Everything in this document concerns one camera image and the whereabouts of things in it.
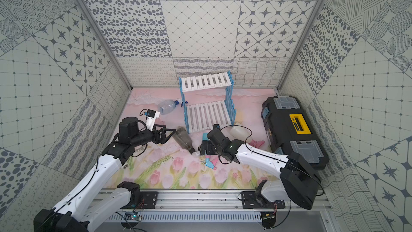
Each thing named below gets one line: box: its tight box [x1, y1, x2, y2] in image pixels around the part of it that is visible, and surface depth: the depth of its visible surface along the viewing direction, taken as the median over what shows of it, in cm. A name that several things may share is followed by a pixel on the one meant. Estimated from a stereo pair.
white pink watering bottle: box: [229, 125, 266, 148], surface depth 92 cm
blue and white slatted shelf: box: [178, 70, 237, 134], surface depth 100 cm
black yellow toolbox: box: [260, 95, 330, 171], surface depth 83 cm
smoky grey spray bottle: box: [172, 126, 201, 157], surface depth 90 cm
